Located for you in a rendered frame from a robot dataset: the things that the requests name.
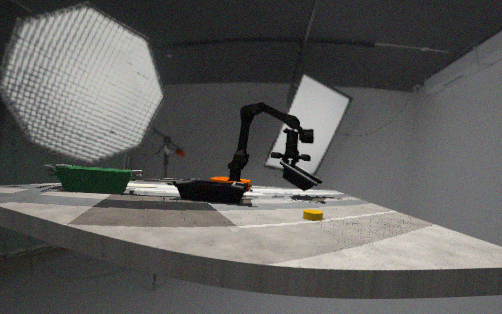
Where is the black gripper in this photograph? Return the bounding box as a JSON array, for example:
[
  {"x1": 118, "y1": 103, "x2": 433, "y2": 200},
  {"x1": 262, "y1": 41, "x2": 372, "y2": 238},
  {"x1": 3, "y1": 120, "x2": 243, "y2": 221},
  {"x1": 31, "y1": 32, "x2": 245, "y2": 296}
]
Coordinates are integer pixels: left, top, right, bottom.
[{"x1": 271, "y1": 141, "x2": 311, "y2": 168}]

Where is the green plastic tray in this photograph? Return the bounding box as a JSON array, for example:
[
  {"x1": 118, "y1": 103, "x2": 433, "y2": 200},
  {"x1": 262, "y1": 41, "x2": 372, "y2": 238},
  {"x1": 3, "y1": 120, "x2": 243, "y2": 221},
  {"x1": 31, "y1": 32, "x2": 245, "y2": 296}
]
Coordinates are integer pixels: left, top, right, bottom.
[{"x1": 42, "y1": 170, "x2": 141, "y2": 193}]

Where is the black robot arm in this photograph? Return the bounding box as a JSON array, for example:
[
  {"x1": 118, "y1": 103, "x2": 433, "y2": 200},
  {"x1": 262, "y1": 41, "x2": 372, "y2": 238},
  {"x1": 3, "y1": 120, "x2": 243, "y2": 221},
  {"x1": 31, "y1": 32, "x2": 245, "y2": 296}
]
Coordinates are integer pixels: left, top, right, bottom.
[{"x1": 227, "y1": 102, "x2": 314, "y2": 182}]

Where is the yellow short cylinder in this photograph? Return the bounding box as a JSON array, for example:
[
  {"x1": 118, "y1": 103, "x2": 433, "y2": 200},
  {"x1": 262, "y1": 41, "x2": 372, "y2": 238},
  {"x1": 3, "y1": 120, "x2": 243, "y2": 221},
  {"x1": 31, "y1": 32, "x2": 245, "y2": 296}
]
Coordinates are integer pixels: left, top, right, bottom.
[{"x1": 303, "y1": 210, "x2": 323, "y2": 221}]

